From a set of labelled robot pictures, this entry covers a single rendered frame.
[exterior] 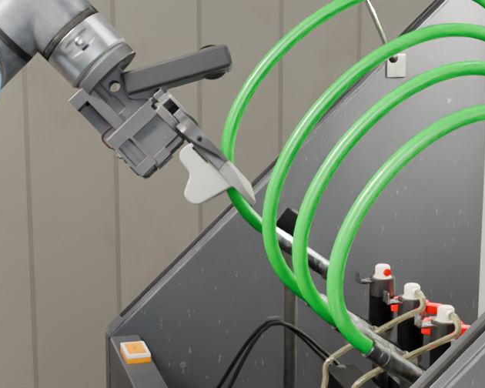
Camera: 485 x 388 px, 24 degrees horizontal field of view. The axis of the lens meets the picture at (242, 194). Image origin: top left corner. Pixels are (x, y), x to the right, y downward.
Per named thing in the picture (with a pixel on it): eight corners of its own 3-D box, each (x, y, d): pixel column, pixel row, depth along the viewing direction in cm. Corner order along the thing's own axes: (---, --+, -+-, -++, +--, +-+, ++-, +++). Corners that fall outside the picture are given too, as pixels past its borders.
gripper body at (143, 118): (150, 184, 121) (72, 104, 121) (207, 129, 122) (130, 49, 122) (145, 182, 114) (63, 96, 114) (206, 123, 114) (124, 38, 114)
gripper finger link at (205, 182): (221, 235, 117) (160, 172, 117) (262, 195, 117) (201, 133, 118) (219, 234, 113) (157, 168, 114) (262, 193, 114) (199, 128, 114)
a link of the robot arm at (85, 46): (104, 19, 122) (95, 5, 114) (133, 50, 122) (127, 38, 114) (53, 67, 121) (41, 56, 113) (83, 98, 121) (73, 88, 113)
